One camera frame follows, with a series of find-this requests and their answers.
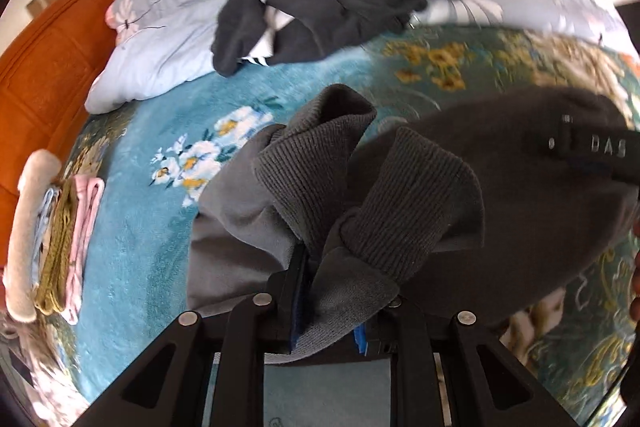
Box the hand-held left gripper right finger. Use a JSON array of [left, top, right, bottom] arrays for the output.
[[352, 297, 576, 427]]

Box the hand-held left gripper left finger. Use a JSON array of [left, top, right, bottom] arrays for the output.
[[75, 244, 313, 427]]

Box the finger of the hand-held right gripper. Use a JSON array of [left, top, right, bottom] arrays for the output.
[[537, 112, 640, 185]]

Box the grey sweatshirt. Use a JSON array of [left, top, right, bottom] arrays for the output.
[[186, 83, 640, 364]]

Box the stack of folded clothes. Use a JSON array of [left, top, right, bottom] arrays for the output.
[[2, 149, 64, 324]]

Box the teal floral blanket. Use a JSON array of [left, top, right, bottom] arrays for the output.
[[0, 24, 640, 427]]

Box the pink folded garment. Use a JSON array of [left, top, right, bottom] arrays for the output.
[[61, 176, 106, 326]]

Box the olive knitted garment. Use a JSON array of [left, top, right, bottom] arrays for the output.
[[34, 179, 83, 314]]

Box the light blue folded garment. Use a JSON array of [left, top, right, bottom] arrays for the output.
[[31, 187, 62, 289]]

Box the black jacket with white stripes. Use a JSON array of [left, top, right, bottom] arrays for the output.
[[210, 0, 431, 78]]

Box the light blue floral pillow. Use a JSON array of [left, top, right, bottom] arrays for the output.
[[84, 0, 632, 116]]

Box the orange wooden headboard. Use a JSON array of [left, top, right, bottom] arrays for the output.
[[0, 0, 140, 270]]

